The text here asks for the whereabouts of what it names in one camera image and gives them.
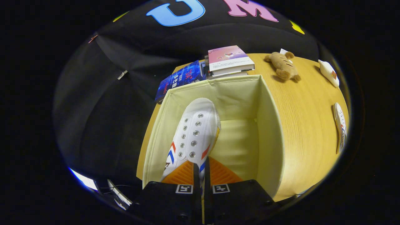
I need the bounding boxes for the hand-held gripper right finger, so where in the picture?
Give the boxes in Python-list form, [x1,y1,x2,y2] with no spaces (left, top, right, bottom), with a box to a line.
[204,157,276,225]

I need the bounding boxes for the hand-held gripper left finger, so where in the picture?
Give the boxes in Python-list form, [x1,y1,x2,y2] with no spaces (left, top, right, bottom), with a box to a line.
[129,160,203,225]

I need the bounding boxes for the beige fabric storage box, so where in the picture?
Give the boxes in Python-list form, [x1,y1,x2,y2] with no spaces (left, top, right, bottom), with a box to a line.
[142,74,285,203]

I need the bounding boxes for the white striped canvas shoe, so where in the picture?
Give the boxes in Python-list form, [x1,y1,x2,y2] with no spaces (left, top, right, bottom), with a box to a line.
[332,102,348,154]
[161,97,222,188]

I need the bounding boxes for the white flat device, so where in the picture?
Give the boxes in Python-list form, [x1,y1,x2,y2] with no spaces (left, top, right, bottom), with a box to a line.
[107,179,133,211]

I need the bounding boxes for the lit computer screen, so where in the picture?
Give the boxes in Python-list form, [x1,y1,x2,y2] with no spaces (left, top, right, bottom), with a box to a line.
[69,167,99,191]

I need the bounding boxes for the blue cover book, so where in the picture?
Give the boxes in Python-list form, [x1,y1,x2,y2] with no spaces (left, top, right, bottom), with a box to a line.
[154,60,205,104]

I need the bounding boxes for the white book grey spine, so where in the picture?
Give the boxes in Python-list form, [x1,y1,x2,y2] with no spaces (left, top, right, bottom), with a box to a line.
[211,67,251,78]

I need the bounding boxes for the brown plush toy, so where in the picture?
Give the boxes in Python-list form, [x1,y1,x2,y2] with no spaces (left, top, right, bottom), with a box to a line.
[264,48,301,83]

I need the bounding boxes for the pink cover book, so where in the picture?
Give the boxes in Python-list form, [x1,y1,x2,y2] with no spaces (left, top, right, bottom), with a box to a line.
[207,45,255,73]

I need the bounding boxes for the white plush toy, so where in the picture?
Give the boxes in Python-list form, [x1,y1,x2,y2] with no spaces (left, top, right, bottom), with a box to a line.
[318,59,340,88]

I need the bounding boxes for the thin black cable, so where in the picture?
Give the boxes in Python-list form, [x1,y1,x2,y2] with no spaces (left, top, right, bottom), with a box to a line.
[103,184,133,196]

